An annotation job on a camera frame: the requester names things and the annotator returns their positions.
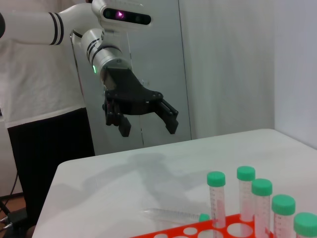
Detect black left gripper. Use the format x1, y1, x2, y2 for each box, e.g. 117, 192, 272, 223
100, 65, 180, 138

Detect green capped clear test tube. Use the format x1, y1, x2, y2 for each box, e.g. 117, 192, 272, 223
293, 212, 317, 238
142, 207, 211, 223
207, 171, 226, 229
236, 166, 256, 222
251, 178, 273, 238
271, 194, 297, 238

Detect orange test tube rack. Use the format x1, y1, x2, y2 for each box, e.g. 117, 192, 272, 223
130, 213, 275, 238

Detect person in white shirt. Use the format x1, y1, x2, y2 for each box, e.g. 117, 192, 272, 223
0, 0, 96, 238

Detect black floor device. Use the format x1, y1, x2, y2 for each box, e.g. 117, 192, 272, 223
0, 207, 30, 234

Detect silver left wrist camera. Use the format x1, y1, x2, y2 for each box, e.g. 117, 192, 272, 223
92, 0, 152, 32

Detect thin black floor cable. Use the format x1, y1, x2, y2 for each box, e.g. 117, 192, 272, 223
8, 171, 19, 199

